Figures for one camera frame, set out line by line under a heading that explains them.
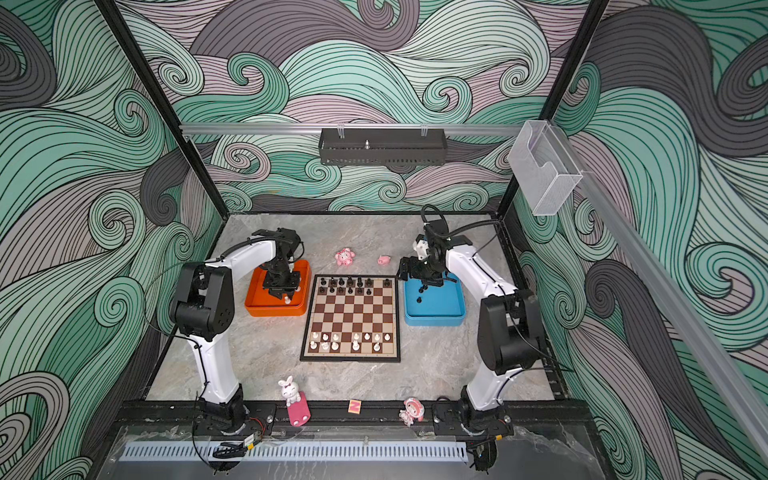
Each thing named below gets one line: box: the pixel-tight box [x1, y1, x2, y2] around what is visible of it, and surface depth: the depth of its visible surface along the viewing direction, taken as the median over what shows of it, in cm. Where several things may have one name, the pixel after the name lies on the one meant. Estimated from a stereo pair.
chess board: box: [300, 274, 401, 363], surface depth 92 cm
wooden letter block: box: [348, 399, 362, 415], surface depth 76 cm
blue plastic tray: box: [403, 278, 466, 327], surface depth 95 cm
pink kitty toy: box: [335, 248, 355, 266], surface depth 106 cm
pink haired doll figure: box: [399, 397, 425, 427], surface depth 74 cm
